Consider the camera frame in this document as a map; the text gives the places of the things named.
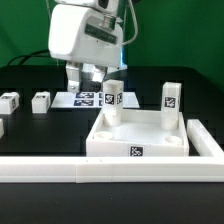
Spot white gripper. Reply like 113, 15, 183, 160
48, 4, 123, 92

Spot white square tabletop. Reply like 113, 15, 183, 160
86, 109, 189, 157

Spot white marker plate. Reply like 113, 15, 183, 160
51, 92, 139, 108

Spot white block left edge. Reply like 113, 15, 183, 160
0, 118, 4, 139

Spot white L-shaped fence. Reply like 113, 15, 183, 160
0, 119, 224, 183

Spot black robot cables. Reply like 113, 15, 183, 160
6, 49, 51, 67

